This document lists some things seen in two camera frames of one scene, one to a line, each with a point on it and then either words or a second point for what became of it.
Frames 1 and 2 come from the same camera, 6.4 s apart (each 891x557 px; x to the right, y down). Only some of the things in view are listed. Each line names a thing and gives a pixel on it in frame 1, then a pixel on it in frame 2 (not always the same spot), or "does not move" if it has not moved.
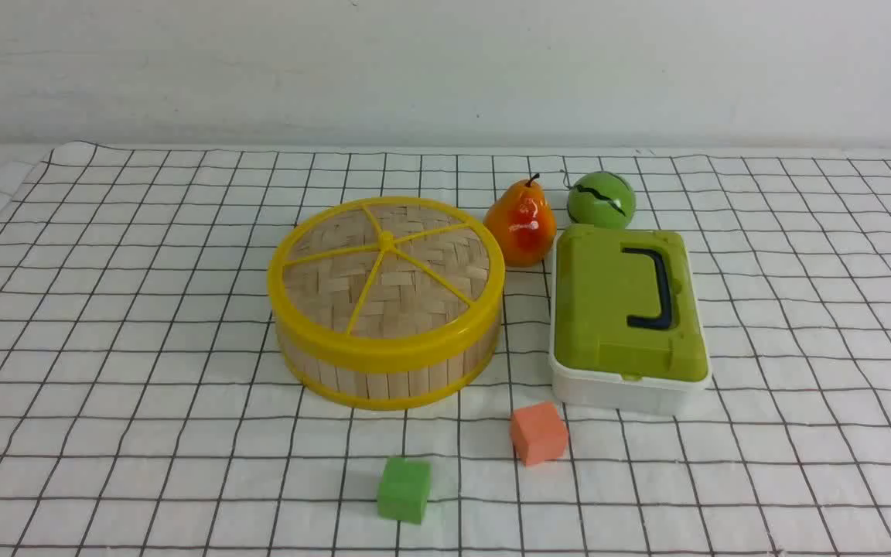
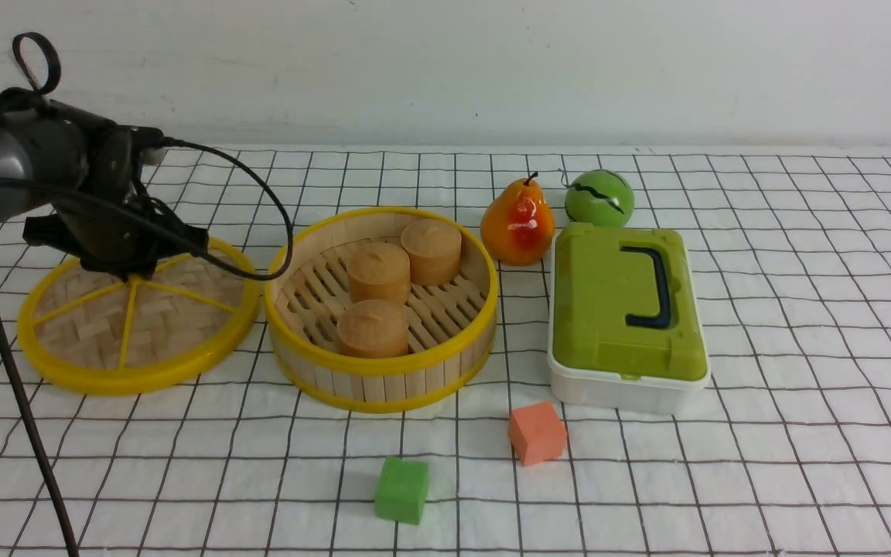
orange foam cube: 539,432 does not move
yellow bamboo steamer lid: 386,283 → 91,333
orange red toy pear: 520,227 does not move
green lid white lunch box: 626,330 does not move
